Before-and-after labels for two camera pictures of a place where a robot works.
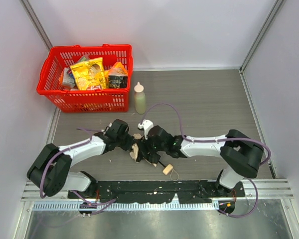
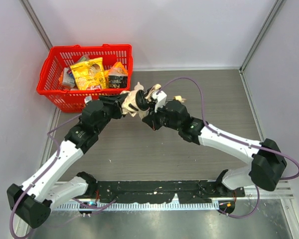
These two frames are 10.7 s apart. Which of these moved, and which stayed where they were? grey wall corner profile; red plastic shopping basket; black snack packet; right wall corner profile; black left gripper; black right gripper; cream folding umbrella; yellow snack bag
Moved: black right gripper; black left gripper; cream folding umbrella
Stayed: grey wall corner profile; black snack packet; red plastic shopping basket; right wall corner profile; yellow snack bag
